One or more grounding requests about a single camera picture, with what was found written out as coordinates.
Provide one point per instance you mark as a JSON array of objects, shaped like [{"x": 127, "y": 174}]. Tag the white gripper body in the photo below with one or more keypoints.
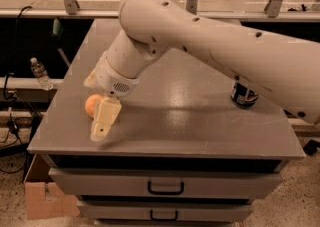
[{"x": 111, "y": 80}]

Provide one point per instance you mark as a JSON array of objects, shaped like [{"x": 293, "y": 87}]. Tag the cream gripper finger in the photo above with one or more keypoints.
[
  {"x": 105, "y": 113},
  {"x": 89, "y": 82}
]

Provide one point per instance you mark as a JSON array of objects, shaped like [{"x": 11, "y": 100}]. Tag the orange fruit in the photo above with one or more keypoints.
[{"x": 90, "y": 103}]

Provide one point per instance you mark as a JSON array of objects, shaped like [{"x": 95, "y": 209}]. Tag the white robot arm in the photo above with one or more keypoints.
[{"x": 283, "y": 69}]

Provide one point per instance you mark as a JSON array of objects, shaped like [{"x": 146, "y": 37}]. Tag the blue pepsi can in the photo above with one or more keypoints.
[{"x": 242, "y": 96}]

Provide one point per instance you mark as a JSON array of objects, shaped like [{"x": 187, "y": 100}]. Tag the small water bottle on ledge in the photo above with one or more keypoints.
[{"x": 41, "y": 74}]

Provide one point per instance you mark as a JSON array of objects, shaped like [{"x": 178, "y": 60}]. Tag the upper grey drawer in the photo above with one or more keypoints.
[{"x": 174, "y": 184}]

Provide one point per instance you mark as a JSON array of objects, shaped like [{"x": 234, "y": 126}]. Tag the grey drawer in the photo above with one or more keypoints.
[
  {"x": 164, "y": 212},
  {"x": 174, "y": 184}
]

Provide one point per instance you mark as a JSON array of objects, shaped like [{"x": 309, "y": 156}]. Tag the grey drawer cabinet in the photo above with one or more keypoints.
[{"x": 179, "y": 118}]

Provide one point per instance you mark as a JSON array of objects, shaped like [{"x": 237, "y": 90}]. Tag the lower grey drawer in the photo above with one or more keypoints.
[{"x": 164, "y": 212}]

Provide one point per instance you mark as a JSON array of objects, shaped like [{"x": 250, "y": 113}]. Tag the cardboard box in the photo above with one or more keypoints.
[{"x": 43, "y": 198}]

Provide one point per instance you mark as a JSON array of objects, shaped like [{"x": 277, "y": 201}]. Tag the green handled tool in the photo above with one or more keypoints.
[{"x": 56, "y": 34}]

